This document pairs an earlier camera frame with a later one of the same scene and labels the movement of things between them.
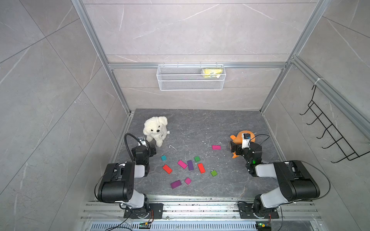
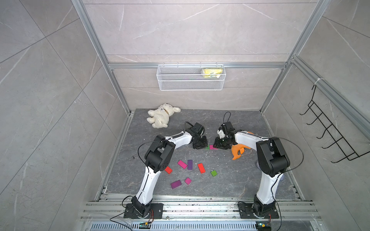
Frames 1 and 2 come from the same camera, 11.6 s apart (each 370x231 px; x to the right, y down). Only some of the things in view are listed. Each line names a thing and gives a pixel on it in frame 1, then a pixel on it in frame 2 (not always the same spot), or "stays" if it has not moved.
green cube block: x=214 y=173 stays
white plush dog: x=155 y=128 -> x=160 y=118
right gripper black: x=238 y=147 -> x=217 y=141
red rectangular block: x=201 y=168 stays
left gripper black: x=150 y=151 -> x=204 y=144
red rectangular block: x=167 y=169 stays
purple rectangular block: x=190 y=165 stays
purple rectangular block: x=176 y=184 stays
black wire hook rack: x=351 y=154 stays
